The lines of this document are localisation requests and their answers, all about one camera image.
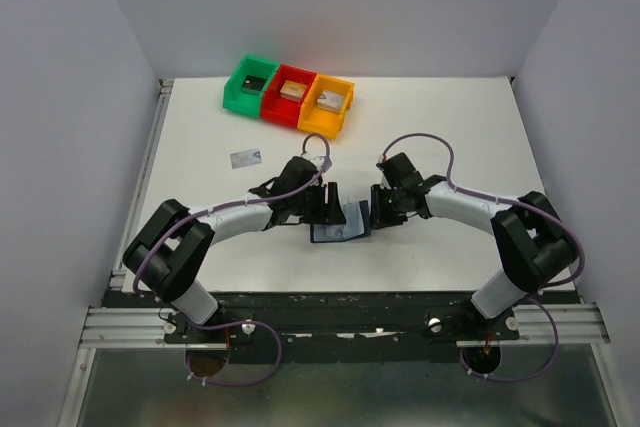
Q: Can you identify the yellow plastic bin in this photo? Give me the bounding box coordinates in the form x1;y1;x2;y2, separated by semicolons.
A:
296;74;355;140

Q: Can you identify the aluminium table edge rail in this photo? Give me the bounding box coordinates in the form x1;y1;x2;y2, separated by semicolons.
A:
107;78;175;291

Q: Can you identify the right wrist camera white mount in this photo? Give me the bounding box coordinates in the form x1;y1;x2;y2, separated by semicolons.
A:
376;156;395;189

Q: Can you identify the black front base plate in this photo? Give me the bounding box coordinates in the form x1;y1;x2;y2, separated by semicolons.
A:
85;291;553;365

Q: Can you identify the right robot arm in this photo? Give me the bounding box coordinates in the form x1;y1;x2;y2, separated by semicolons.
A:
371;153;578;339

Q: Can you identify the red plastic bin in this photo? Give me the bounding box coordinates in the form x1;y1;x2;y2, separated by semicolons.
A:
260;64;317;129

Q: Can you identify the wooden block in red bin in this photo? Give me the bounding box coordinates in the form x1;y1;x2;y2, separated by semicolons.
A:
280;80;307;102

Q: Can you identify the silver credit card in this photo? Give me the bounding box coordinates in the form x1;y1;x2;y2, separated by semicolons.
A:
230;149;262;169

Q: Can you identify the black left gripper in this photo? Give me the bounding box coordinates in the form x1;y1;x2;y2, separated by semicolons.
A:
291;182;348;226

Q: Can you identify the aluminium front extrusion rail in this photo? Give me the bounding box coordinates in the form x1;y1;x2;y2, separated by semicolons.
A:
79;304;610;350

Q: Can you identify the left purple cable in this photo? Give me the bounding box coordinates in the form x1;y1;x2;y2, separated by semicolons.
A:
132;133;334;308

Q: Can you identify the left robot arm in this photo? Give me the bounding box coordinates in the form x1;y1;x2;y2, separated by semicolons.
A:
122;155;346;342

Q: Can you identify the black block in green bin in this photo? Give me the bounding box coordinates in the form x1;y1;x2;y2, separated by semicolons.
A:
242;75;266;95

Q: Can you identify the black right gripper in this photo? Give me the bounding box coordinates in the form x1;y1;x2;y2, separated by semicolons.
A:
366;183;407;229

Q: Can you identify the blue leather card holder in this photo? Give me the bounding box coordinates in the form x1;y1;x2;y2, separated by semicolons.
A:
310;200;371;244

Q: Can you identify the grey block in yellow bin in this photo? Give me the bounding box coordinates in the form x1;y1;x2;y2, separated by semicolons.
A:
317;90;345;113

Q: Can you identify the green plastic bin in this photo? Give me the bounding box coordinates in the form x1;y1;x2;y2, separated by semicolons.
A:
223;55;280;118

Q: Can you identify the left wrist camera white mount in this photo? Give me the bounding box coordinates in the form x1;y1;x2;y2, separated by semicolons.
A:
301;151;332;173

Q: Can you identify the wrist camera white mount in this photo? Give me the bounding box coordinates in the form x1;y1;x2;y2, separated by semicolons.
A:
376;156;395;189
301;151;332;173

